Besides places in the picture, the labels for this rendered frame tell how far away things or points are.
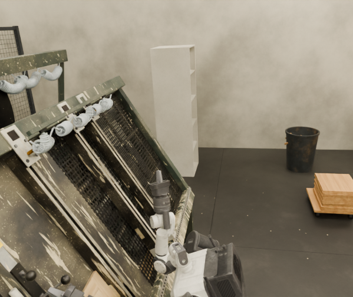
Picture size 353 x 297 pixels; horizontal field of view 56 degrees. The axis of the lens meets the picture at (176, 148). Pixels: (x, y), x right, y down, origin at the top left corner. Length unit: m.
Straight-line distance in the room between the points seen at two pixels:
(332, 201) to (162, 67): 2.92
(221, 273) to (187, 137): 3.94
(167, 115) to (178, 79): 0.59
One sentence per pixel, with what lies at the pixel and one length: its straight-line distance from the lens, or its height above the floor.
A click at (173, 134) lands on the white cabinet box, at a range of 5.23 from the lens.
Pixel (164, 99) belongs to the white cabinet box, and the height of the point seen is 1.29.
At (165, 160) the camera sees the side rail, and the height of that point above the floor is 1.19.
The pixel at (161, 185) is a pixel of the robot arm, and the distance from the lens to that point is 1.69.
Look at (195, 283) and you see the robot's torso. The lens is 1.44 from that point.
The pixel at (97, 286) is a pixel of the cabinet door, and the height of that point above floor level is 1.20.
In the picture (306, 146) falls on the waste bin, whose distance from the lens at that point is 5.54.
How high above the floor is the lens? 2.34
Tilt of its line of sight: 20 degrees down
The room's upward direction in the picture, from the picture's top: 3 degrees counter-clockwise
